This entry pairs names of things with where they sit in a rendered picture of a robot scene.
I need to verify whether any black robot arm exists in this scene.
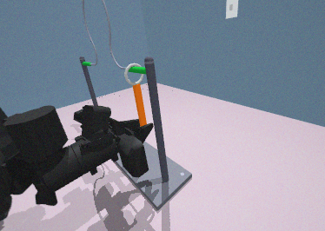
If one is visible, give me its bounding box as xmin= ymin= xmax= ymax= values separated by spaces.
xmin=0 ymin=105 xmax=114 ymax=221

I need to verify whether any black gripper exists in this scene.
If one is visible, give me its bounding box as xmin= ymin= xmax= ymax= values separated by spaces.
xmin=70 ymin=117 xmax=154 ymax=178

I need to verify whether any orange handle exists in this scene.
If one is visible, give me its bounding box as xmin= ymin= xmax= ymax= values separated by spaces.
xmin=124 ymin=63 xmax=147 ymax=127

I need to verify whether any grey wire rig on two posts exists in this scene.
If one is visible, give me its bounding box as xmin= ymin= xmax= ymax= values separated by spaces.
xmin=80 ymin=53 xmax=192 ymax=211

